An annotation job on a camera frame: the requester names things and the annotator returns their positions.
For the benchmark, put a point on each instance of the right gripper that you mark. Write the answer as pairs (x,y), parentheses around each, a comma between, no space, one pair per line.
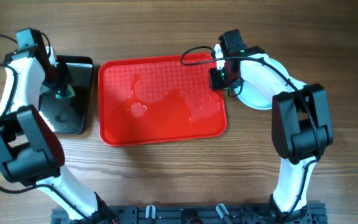
(216,84)

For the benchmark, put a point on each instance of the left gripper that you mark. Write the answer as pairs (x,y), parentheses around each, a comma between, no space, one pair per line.
(67,77)

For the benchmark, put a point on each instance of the green yellow sponge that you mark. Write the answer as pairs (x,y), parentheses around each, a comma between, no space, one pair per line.
(66,93)

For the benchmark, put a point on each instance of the light blue plate back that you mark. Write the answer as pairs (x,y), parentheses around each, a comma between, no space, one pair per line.
(261,83)

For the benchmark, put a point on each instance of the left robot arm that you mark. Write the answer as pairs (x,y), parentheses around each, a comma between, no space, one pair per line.
(30,152)

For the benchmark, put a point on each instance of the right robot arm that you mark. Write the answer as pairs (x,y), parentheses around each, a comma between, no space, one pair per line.
(301,121)

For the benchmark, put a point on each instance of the black rectangular tray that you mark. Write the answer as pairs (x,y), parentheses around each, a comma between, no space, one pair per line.
(68,116)

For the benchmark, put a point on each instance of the red plastic tray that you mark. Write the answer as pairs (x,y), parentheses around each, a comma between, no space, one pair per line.
(157,99)

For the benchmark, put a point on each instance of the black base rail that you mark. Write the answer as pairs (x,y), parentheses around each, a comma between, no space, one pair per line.
(248,213)

